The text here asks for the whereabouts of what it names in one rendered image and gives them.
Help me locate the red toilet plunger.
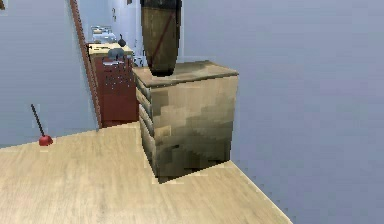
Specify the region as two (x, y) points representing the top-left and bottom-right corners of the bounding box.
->
(30, 103), (54, 147)

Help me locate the light wooden chest of drawers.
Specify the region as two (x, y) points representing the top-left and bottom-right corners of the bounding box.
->
(132, 60), (240, 185)

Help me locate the grey round object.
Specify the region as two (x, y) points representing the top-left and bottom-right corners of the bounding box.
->
(107, 47), (126, 61)

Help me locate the brown wooden door frame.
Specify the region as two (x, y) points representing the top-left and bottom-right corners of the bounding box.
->
(68, 0), (103, 130)

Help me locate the dark red cabinet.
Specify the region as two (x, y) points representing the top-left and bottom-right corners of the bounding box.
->
(87, 42), (140, 129)

